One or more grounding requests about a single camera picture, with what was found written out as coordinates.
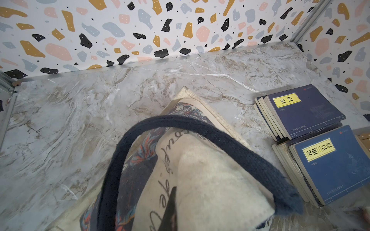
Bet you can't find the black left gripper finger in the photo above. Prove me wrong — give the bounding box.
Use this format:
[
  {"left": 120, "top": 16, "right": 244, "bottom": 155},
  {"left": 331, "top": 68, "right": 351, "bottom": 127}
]
[{"left": 158, "top": 187, "right": 178, "bottom": 231}]

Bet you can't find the beige canvas floral tote bag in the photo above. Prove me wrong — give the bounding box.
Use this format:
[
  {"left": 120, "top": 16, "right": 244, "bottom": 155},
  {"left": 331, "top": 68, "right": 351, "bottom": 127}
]
[{"left": 49, "top": 87, "right": 303, "bottom": 231}]

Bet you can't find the blue Little Prince book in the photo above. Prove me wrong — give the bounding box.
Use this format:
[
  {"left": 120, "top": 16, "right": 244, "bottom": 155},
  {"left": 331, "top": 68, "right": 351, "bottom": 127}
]
[{"left": 253, "top": 84, "right": 346, "bottom": 142}]

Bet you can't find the wooden chessboard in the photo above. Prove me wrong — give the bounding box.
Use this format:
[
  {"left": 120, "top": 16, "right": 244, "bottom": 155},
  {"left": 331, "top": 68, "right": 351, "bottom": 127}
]
[{"left": 355, "top": 133, "right": 370, "bottom": 158}]

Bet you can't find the aluminium corner frame post left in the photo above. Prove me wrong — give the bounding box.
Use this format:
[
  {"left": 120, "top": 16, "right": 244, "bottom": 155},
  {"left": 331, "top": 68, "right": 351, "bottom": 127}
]
[{"left": 0, "top": 71, "right": 17, "bottom": 147}]

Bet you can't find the aluminium corner frame post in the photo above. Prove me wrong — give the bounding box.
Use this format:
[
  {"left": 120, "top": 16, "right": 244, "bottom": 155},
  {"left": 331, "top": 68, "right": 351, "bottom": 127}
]
[
  {"left": 0, "top": 71, "right": 17, "bottom": 147},
  {"left": 290, "top": 0, "right": 332, "bottom": 44}
]

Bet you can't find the aluminium corner frame post right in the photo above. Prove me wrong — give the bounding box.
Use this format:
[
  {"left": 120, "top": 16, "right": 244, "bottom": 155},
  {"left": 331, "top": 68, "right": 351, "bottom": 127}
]
[{"left": 290, "top": 0, "right": 332, "bottom": 44}]

